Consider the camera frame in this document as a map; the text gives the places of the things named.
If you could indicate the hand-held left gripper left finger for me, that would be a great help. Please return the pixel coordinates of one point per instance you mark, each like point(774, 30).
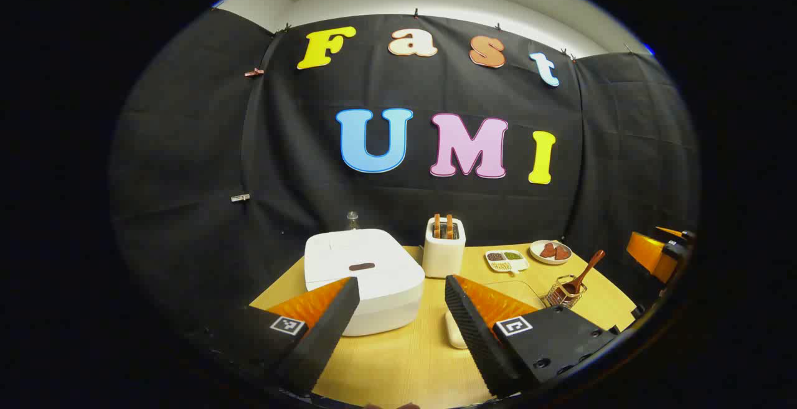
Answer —
point(324, 334)

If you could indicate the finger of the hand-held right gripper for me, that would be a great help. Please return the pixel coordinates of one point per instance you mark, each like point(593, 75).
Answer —
point(671, 231)
point(647, 253)

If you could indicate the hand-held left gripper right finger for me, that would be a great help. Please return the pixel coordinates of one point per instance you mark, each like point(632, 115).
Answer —
point(476, 340)

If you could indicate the brown wooden spoon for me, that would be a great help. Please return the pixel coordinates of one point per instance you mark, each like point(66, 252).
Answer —
point(573, 284)

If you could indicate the white rice cooker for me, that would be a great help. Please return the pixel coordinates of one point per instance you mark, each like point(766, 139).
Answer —
point(361, 250)

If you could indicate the white divided grain dish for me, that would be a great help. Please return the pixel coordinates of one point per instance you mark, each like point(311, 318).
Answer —
point(507, 266)

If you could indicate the red meat piece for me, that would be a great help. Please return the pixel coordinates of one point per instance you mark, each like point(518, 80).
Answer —
point(548, 250)
point(562, 253)

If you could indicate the white toaster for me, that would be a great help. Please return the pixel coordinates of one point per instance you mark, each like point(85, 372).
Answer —
point(443, 259)

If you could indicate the white round plate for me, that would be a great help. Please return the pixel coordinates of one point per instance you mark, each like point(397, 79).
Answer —
point(535, 253)

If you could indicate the toasted bread slice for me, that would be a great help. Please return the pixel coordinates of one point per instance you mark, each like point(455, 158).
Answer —
point(437, 225)
point(449, 225)

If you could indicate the small glass bottle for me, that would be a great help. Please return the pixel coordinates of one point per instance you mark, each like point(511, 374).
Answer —
point(353, 219)

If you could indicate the black backdrop cloth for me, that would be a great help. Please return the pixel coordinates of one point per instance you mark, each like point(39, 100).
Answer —
point(373, 203)

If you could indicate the silver cloth clip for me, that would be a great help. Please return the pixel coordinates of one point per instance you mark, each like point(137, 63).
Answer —
point(240, 198)

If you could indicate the pink cloth clip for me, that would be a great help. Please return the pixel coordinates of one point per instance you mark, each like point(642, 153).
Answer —
point(254, 73)

